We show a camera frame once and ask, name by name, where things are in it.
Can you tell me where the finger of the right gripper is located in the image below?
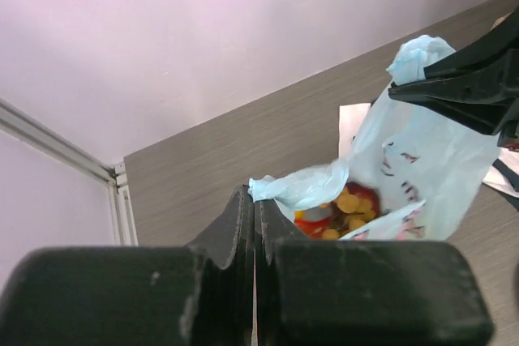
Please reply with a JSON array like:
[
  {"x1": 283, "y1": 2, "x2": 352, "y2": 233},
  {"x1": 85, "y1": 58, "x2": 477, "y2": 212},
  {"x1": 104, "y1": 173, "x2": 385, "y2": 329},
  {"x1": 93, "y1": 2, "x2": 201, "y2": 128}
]
[
  {"x1": 424, "y1": 9, "x2": 518, "y2": 79},
  {"x1": 388, "y1": 70, "x2": 518, "y2": 138}
]

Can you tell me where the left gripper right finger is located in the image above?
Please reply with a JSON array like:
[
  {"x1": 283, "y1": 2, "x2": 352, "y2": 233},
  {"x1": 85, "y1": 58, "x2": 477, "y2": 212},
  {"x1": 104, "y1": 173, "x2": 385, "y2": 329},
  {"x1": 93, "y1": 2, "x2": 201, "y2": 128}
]
[{"x1": 255, "y1": 201, "x2": 495, "y2": 345}]

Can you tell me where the light blue plastic bag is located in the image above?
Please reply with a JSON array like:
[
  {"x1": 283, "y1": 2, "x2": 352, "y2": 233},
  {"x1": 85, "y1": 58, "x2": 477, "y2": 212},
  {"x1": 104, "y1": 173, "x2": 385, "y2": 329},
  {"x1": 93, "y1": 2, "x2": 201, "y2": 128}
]
[{"x1": 247, "y1": 34, "x2": 504, "y2": 241}]

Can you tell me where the red fake apple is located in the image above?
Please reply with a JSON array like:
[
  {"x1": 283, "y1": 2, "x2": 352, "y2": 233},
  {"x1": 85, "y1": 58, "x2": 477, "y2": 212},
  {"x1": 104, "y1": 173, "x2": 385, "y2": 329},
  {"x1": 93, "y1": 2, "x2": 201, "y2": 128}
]
[{"x1": 294, "y1": 182, "x2": 382, "y2": 240}]

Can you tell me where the white jersey with navy trim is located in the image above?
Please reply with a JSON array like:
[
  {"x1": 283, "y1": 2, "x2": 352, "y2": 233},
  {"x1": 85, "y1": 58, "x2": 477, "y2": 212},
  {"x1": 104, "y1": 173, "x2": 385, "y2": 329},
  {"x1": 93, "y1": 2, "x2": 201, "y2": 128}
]
[{"x1": 338, "y1": 101, "x2": 518, "y2": 210}]

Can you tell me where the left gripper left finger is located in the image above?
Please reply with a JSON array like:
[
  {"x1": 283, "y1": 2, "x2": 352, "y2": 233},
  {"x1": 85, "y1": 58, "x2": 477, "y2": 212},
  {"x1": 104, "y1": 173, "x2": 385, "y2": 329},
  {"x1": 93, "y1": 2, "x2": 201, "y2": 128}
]
[{"x1": 1, "y1": 186, "x2": 254, "y2": 345}]

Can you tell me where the aluminium frame post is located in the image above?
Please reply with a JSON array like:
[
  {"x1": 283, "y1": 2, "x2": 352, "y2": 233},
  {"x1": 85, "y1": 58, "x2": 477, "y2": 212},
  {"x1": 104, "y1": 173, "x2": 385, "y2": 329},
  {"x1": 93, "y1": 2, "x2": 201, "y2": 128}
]
[{"x1": 1, "y1": 100, "x2": 139, "y2": 246}]

